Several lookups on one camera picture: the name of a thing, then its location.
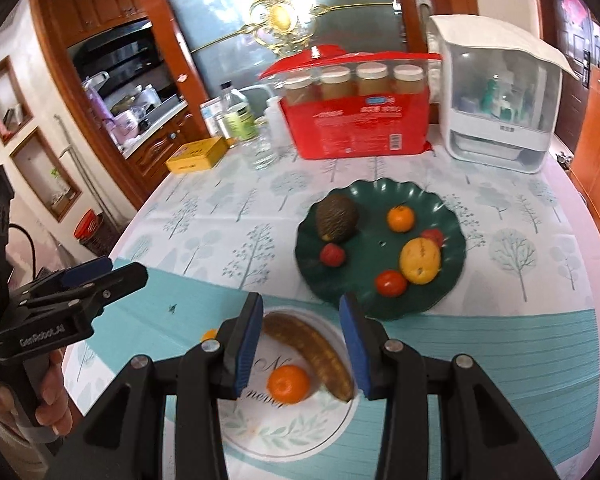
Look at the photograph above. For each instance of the white countertop sterilizer appliance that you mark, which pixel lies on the white countertop sterilizer appliance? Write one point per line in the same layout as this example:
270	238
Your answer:
498	88

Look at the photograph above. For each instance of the small white box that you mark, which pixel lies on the small white box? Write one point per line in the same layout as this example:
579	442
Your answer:
211	111

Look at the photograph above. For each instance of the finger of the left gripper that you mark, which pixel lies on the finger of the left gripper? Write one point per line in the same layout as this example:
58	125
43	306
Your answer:
64	279
109	288

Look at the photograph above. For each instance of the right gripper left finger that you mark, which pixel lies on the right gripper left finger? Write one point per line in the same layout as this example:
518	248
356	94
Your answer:
121	436

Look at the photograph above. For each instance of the large orange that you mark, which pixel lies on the large orange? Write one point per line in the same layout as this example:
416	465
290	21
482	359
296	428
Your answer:
289	384

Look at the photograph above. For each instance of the dark red apple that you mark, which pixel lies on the dark red apple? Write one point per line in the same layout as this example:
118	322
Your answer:
333	256

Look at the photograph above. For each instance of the dark avocado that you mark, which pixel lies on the dark avocado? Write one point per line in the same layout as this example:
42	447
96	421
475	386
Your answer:
336	218

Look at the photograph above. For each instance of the dark green scalloped plate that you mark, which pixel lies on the dark green scalloped plate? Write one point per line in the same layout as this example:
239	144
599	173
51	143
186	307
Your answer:
374	248

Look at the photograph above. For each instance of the clear bottle green label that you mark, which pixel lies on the clear bottle green label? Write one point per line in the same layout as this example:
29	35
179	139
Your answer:
237	115

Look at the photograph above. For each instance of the yellow tin box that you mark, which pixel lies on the yellow tin box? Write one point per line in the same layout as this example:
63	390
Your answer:
197	156

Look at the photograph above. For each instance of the red cherry tomato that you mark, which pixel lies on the red cherry tomato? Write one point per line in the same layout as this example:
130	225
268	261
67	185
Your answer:
435	235

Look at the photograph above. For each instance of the brown overripe banana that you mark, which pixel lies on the brown overripe banana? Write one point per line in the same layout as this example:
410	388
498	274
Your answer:
315	349

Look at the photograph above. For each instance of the small orange kumquat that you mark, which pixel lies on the small orange kumquat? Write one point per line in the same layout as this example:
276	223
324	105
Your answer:
209	334

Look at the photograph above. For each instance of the white plastic bottle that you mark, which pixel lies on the white plastic bottle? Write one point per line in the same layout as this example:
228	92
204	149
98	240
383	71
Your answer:
274	115

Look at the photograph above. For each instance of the small red tomato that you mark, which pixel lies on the small red tomato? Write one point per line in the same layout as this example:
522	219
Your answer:
390	284

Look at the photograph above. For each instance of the clear drinking glass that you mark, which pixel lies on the clear drinking glass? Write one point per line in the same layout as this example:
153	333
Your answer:
263	149

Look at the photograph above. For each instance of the yellow apple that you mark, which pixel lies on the yellow apple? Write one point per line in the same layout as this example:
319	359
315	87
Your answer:
420	260

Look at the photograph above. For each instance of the red basket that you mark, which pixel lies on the red basket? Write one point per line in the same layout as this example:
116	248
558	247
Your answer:
87	226

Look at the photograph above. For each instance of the red paper cup package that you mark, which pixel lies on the red paper cup package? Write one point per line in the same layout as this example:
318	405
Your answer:
342	105

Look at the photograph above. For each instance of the small tangerine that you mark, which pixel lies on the small tangerine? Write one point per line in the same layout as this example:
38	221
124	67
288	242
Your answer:
401	219

